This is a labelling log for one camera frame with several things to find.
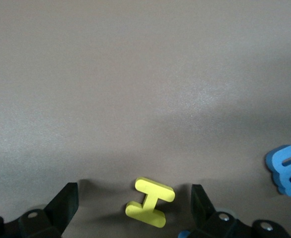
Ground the yellow uppercase letter H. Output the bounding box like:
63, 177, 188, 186
125, 177, 176, 229

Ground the blue lowercase letter m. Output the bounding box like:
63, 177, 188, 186
264, 145, 291, 198

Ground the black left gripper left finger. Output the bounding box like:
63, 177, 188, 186
0, 182, 79, 238

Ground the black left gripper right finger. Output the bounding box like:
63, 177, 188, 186
185, 183, 291, 238

